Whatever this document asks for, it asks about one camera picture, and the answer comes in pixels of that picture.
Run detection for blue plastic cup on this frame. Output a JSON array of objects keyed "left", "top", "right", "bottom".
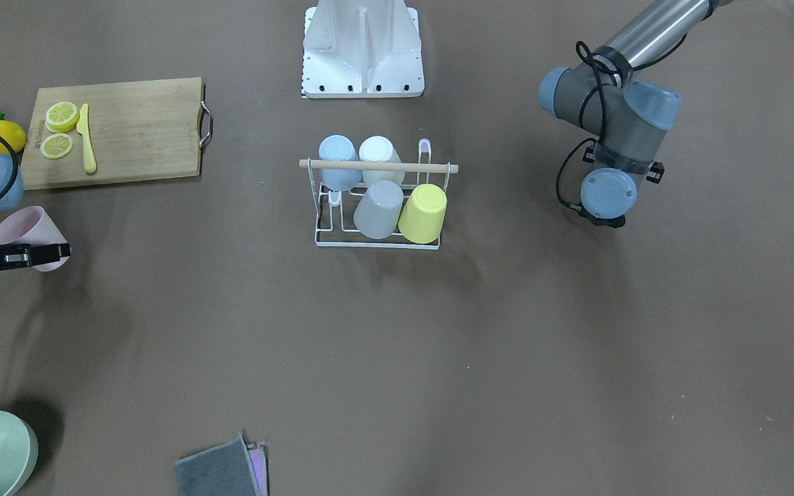
[{"left": 318, "top": 134, "right": 363, "bottom": 192}]

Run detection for yellow plastic cup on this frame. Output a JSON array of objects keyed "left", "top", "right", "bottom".
[{"left": 398, "top": 183, "right": 448, "bottom": 245}]

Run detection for yellow lemon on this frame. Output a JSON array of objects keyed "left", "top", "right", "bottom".
[{"left": 0, "top": 120, "right": 28, "bottom": 154}]

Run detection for yellow plastic knife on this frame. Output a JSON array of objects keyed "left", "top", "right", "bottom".
[{"left": 77, "top": 103, "right": 98, "bottom": 176}]

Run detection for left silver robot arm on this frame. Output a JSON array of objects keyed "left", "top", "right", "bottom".
[{"left": 538, "top": 1, "right": 722, "bottom": 229}]

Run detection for grey plastic cup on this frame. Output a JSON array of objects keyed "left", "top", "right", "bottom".
[{"left": 353, "top": 181, "right": 404, "bottom": 240}]

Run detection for wooden cutting board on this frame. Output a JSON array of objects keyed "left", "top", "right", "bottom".
[{"left": 20, "top": 76, "right": 212, "bottom": 189}]

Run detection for white camera pillar base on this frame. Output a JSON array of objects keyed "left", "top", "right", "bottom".
[{"left": 301, "top": 1, "right": 425, "bottom": 99}]

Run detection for lemon slice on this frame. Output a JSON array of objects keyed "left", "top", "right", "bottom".
[
  {"left": 44, "top": 101, "right": 79, "bottom": 133},
  {"left": 40, "top": 133, "right": 74, "bottom": 160}
]

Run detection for white wire cup holder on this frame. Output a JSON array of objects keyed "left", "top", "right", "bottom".
[{"left": 297, "top": 135, "right": 459, "bottom": 251}]

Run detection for grey cloth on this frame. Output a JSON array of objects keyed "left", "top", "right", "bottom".
[{"left": 174, "top": 434, "right": 270, "bottom": 495}]

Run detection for white plastic cup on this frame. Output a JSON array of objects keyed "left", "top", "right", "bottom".
[{"left": 358, "top": 136, "right": 405, "bottom": 188}]

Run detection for pink plastic cup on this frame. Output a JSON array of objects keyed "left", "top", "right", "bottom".
[{"left": 0, "top": 206, "right": 69, "bottom": 272}]

